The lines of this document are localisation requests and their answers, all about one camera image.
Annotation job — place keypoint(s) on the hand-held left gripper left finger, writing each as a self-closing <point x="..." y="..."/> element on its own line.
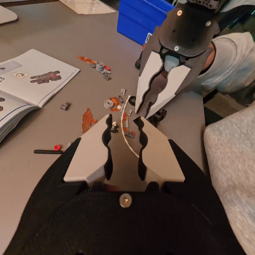
<point x="87" y="155"/>

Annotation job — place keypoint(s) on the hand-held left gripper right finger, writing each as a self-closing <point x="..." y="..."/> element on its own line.
<point x="163" y="157"/>

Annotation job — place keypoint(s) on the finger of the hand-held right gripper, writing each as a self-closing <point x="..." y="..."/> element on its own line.
<point x="175" y="79"/>
<point x="148" y="73"/>

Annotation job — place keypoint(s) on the black lego motorcycle assembly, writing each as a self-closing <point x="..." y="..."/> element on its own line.
<point x="159" y="117"/>

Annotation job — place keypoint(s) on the person's right forearm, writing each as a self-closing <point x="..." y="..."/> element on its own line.
<point x="229" y="63"/>

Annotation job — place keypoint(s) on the black lego tire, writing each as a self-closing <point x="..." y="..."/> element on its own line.
<point x="132" y="100"/>

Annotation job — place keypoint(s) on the red round lego stud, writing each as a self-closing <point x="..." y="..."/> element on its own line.
<point x="57" y="147"/>

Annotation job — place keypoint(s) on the large orange lego flame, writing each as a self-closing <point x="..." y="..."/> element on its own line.
<point x="87" y="119"/>

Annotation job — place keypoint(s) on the black lego claw piece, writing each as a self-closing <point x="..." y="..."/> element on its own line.
<point x="115" y="130"/>

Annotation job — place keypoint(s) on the dark grey lego pin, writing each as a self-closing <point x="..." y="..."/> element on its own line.
<point x="120" y="99"/>

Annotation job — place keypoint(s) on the black lego bar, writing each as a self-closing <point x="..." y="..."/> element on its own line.
<point x="47" y="152"/>

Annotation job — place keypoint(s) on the dark grey lego clip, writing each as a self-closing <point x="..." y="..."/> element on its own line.
<point x="107" y="77"/>

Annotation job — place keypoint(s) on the small red lego piece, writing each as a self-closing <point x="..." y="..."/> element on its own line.
<point x="107" y="68"/>

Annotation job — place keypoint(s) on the light grey lego connector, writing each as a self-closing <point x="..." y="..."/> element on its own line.
<point x="106" y="71"/>

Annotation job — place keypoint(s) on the small grey lego clip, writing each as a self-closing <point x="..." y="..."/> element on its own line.
<point x="129" y="112"/>

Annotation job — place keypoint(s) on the orange skull lego tile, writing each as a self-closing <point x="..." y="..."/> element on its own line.
<point x="114" y="100"/>

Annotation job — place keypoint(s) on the stacked grey lego rims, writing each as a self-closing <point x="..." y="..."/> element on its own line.
<point x="100" y="66"/>

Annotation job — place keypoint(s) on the orange lego blade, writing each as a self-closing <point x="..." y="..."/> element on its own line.
<point x="125" y="117"/>

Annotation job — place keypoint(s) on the grey lego wheel rim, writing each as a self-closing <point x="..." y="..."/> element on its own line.
<point x="108" y="104"/>

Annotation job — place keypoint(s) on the dark grey lego block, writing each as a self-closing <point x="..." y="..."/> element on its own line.
<point x="65" y="105"/>

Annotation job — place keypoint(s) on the dark round lego plate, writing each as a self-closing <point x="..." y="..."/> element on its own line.
<point x="93" y="65"/>

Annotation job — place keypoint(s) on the thin orange lego flame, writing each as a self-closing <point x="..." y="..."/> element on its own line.
<point x="85" y="59"/>

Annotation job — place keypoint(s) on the lego instruction booklet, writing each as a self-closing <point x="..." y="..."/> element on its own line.
<point x="29" y="79"/>

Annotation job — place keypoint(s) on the person's right hand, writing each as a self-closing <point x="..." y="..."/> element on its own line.
<point x="209" y="57"/>

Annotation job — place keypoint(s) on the blue plastic bin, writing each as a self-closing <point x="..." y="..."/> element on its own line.
<point x="137" y="20"/>

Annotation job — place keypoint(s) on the white metal tablet stand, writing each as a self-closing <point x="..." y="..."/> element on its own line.
<point x="7" y="14"/>

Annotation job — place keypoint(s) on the light grey lego bracket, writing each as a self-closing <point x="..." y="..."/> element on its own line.
<point x="123" y="92"/>

